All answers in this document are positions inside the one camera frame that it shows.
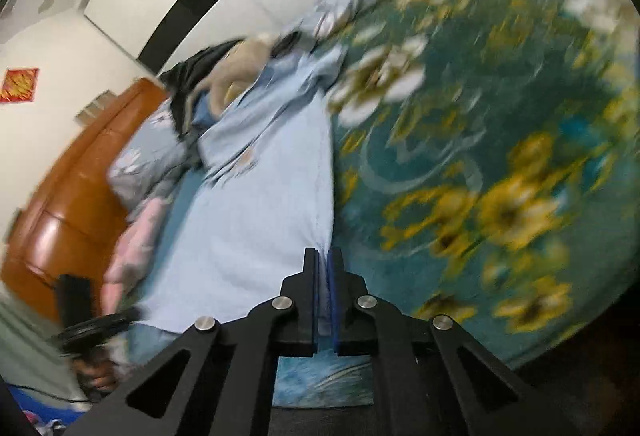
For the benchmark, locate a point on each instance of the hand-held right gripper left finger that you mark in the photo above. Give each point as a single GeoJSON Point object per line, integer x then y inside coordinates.
{"type": "Point", "coordinates": [314, 301]}

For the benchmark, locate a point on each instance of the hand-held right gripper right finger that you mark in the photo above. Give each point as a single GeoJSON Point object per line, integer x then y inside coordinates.
{"type": "Point", "coordinates": [334, 301]}

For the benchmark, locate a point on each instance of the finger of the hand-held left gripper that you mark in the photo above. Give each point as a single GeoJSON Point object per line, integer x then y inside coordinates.
{"type": "Point", "coordinates": [125, 318]}

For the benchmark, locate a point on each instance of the light blue shirt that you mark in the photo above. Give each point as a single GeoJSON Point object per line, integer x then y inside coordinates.
{"type": "Point", "coordinates": [260, 196]}

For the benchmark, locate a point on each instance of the person's left hand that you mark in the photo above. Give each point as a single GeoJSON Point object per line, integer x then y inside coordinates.
{"type": "Point", "coordinates": [97, 373]}

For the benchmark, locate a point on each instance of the pink pillow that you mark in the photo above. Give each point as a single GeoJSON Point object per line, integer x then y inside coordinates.
{"type": "Point", "coordinates": [135, 246]}

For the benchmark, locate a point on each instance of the wooden headboard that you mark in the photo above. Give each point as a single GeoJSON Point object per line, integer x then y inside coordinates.
{"type": "Point", "coordinates": [75, 206]}

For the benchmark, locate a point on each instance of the teal floral bedsheet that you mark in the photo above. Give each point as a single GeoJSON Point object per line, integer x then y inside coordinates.
{"type": "Point", "coordinates": [450, 166]}

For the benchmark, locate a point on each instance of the blue fleece garment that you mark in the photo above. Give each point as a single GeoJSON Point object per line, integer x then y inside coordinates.
{"type": "Point", "coordinates": [204, 112]}

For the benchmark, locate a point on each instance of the beige fuzzy sweater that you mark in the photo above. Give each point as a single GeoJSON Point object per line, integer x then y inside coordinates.
{"type": "Point", "coordinates": [235, 71]}

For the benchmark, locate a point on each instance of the dark grey hoodie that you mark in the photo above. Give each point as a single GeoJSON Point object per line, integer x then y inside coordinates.
{"type": "Point", "coordinates": [195, 71]}

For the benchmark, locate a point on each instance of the red wall decoration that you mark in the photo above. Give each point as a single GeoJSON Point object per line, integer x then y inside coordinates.
{"type": "Point", "coordinates": [17, 86]}

